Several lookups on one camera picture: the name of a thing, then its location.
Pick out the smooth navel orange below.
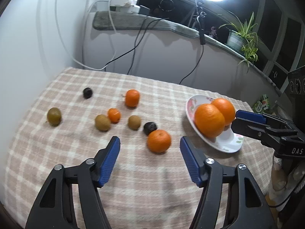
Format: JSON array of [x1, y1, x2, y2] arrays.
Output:
[[211, 98, 236, 126]]

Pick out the white floral plate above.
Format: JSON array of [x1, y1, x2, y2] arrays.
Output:
[[185, 95, 244, 154]]

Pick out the large bumpy orange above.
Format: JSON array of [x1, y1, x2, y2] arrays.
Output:
[[194, 103, 225, 138]]

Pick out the green kiwi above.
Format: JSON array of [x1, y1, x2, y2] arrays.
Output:
[[47, 108, 62, 127]]

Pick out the small mandarin hidden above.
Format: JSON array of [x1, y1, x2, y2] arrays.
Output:
[[108, 108, 121, 123]]

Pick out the dark plum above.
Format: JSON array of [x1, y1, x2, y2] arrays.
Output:
[[83, 87, 93, 99], [143, 122, 158, 135]]

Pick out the mandarin with stem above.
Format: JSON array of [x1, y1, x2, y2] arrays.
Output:
[[125, 89, 140, 108]]

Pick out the green snack package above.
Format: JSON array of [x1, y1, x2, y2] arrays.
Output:
[[252, 94, 270, 114]]

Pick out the potted spider plant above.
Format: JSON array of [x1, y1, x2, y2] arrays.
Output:
[[218, 10, 259, 71]]

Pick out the checkered beige tablecloth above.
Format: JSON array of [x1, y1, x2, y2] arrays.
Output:
[[1, 68, 273, 228]]

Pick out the black tripod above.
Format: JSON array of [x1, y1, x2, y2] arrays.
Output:
[[186, 0, 207, 33]]

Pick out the black power brick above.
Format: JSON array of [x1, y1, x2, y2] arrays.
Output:
[[139, 5, 150, 16]]

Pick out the white power adapters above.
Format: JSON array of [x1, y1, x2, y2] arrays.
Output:
[[109, 0, 140, 14]]

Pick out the ring light cable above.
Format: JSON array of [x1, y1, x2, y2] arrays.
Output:
[[179, 2, 206, 85]]

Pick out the black cable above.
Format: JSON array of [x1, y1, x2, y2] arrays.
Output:
[[103, 16, 170, 76]]

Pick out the white cable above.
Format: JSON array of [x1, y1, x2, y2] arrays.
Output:
[[54, 0, 120, 71]]

